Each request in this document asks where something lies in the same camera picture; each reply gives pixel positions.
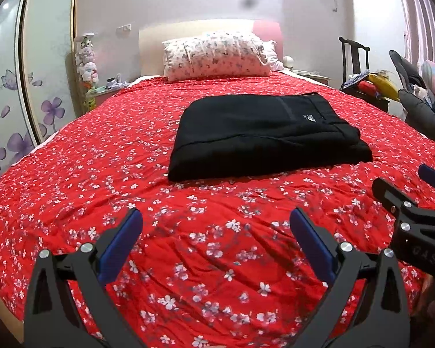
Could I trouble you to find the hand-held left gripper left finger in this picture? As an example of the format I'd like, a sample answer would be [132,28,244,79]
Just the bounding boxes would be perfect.
[23,208,146,348]

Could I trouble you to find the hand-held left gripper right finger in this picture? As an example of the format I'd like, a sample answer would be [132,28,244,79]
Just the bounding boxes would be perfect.
[290,206,411,348]

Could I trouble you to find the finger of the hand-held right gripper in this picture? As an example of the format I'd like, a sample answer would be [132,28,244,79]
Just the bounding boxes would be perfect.
[418,163,435,191]
[371,177,435,233]

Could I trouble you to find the black pants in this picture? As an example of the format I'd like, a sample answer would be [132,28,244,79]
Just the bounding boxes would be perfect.
[167,92,374,182]

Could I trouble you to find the red floral bedspread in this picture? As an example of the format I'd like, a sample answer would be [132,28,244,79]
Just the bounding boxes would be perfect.
[0,70,435,348]

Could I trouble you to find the yellow cloth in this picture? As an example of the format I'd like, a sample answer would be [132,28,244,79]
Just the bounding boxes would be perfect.
[367,73,400,103]

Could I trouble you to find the black wooden chair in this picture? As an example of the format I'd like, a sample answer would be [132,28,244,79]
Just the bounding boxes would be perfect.
[338,36,391,114]

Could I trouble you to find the bedside table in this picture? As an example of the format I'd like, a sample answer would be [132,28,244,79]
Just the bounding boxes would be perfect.
[88,78,132,106]
[293,69,331,86]

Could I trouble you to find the pink curtain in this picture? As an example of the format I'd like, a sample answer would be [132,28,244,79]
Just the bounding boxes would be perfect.
[393,0,435,74]

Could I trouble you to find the stack of plush toys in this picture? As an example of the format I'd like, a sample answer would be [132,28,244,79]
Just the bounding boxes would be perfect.
[74,34,98,112]

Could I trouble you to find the cream and pink headboard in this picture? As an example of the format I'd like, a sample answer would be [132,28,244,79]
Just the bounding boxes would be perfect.
[138,19,285,79]

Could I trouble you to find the floral sliding wardrobe door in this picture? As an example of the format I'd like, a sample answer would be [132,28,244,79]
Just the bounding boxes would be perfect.
[0,0,77,191]

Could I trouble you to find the white floral pillow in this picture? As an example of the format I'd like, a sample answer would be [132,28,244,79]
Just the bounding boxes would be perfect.
[162,30,273,82]

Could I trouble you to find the cream bed frame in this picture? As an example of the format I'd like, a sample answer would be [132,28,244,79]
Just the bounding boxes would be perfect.
[0,278,27,335]

